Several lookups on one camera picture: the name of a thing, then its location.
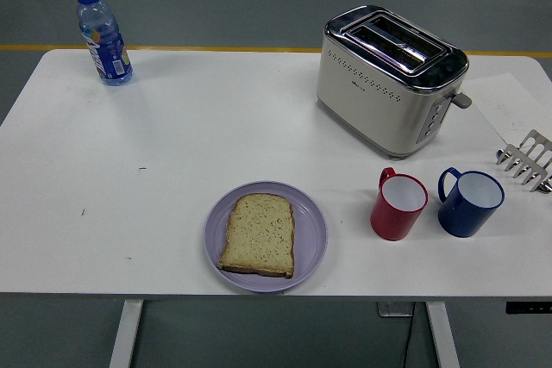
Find blue mug white inside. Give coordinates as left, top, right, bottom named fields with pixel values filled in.
left=437, top=166, right=505, bottom=239

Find silver metal toast rack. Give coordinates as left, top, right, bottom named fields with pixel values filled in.
left=494, top=128, right=552, bottom=193

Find lilac plastic plate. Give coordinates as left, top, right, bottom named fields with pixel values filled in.
left=203, top=181, right=329, bottom=294

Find clear water bottle blue cap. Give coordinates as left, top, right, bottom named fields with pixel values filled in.
left=75, top=0, right=134, bottom=87

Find black hanging cable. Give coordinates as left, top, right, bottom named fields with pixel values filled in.
left=403, top=302, right=417, bottom=368

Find black table control panel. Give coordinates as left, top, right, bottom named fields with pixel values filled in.
left=505, top=301, right=552, bottom=314

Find white paper sheet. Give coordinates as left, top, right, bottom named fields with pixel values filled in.
left=463, top=72, right=552, bottom=145

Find cream and chrome toaster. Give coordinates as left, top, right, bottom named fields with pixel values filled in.
left=316, top=4, right=473, bottom=160

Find slice of bread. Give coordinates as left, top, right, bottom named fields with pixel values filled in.
left=217, top=193, right=297, bottom=279

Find red mug white inside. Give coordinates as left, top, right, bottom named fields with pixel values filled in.
left=369, top=167, right=430, bottom=241

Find white table leg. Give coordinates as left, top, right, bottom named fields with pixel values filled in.
left=108, top=300, right=144, bottom=368
left=424, top=301, right=461, bottom=368

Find clear plastic bracket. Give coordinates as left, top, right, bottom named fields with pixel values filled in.
left=376, top=301, right=415, bottom=318

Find grey toaster lever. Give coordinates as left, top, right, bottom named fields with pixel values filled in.
left=448, top=90, right=473, bottom=109

